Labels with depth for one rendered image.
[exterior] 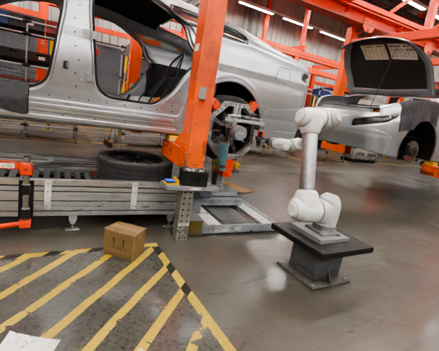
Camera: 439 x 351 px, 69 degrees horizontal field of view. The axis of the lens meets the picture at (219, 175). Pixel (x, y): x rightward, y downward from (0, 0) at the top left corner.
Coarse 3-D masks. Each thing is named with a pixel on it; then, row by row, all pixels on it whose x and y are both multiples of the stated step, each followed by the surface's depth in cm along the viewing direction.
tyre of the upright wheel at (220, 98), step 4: (216, 96) 315; (220, 96) 310; (224, 96) 306; (228, 96) 308; (232, 96) 309; (220, 100) 304; (224, 100) 306; (228, 100) 308; (232, 100) 310; (236, 100) 312; (240, 100) 314; (244, 100) 316; (208, 148) 312; (208, 152) 313; (212, 152) 314; (208, 156) 316; (212, 156) 316
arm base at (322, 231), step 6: (312, 222) 227; (312, 228) 223; (318, 228) 220; (324, 228) 218; (330, 228) 218; (336, 228) 231; (318, 234) 218; (324, 234) 216; (330, 234) 219; (336, 234) 221
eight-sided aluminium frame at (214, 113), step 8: (224, 104) 298; (232, 104) 302; (240, 104) 305; (216, 112) 297; (248, 112) 311; (208, 136) 299; (208, 144) 306; (248, 144) 326; (216, 152) 307; (240, 152) 321
